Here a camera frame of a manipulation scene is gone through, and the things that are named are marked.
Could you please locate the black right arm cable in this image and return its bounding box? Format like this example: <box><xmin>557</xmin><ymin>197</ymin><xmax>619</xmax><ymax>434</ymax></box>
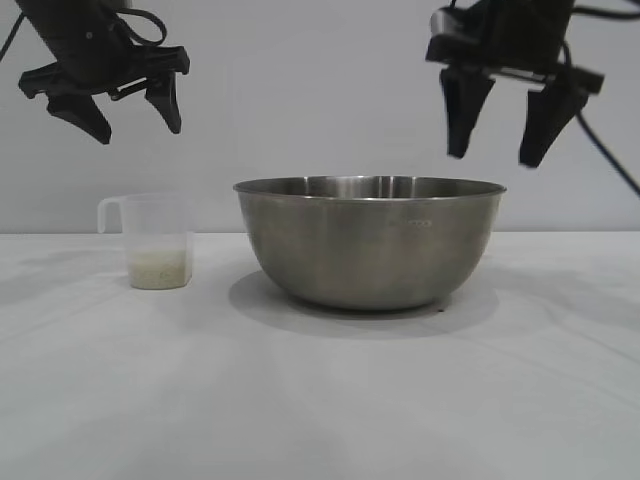
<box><xmin>559</xmin><ymin>37</ymin><xmax>640</xmax><ymax>197</ymax></box>
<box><xmin>573</xmin><ymin>0</ymin><xmax>640</xmax><ymax>22</ymax></box>

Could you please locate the stainless steel mixing bowl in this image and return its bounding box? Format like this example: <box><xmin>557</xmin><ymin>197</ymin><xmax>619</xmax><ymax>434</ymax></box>
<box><xmin>232</xmin><ymin>174</ymin><xmax>508</xmax><ymax>312</ymax></box>

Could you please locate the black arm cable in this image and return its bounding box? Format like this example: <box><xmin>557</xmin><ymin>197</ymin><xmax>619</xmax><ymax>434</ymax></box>
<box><xmin>559</xmin><ymin>37</ymin><xmax>640</xmax><ymax>197</ymax></box>
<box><xmin>573</xmin><ymin>0</ymin><xmax>640</xmax><ymax>22</ymax></box>
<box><xmin>117</xmin><ymin>5</ymin><xmax>170</xmax><ymax>49</ymax></box>

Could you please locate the translucent plastic measuring cup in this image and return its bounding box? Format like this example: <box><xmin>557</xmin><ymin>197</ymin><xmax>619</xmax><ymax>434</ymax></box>
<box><xmin>97</xmin><ymin>193</ymin><xmax>194</xmax><ymax>290</ymax></box>

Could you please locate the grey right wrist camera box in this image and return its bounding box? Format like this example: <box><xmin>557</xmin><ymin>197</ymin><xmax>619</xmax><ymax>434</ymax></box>
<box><xmin>429</xmin><ymin>7</ymin><xmax>454</xmax><ymax>36</ymax></box>

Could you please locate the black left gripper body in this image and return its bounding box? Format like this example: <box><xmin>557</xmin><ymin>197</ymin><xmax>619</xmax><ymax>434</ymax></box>
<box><xmin>14</xmin><ymin>0</ymin><xmax>192</xmax><ymax>101</ymax></box>

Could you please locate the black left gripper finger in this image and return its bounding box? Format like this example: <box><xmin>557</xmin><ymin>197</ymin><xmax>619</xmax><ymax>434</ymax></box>
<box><xmin>47</xmin><ymin>92</ymin><xmax>112</xmax><ymax>146</ymax></box>
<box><xmin>143</xmin><ymin>72</ymin><xmax>182</xmax><ymax>135</ymax></box>

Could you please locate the white raw rice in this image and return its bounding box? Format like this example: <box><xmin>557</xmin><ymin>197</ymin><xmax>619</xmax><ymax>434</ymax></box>
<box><xmin>128</xmin><ymin>248</ymin><xmax>192</xmax><ymax>290</ymax></box>

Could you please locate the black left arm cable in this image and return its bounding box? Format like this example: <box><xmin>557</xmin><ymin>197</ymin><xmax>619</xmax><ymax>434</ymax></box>
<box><xmin>117</xmin><ymin>5</ymin><xmax>170</xmax><ymax>49</ymax></box>

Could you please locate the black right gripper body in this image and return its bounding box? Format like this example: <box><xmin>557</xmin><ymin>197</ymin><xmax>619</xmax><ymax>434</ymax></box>
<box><xmin>425</xmin><ymin>0</ymin><xmax>605</xmax><ymax>96</ymax></box>

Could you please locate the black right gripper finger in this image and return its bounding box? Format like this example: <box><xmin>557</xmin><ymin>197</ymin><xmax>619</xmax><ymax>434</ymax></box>
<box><xmin>439</xmin><ymin>67</ymin><xmax>496</xmax><ymax>160</ymax></box>
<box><xmin>518</xmin><ymin>84</ymin><xmax>587</xmax><ymax>169</ymax></box>

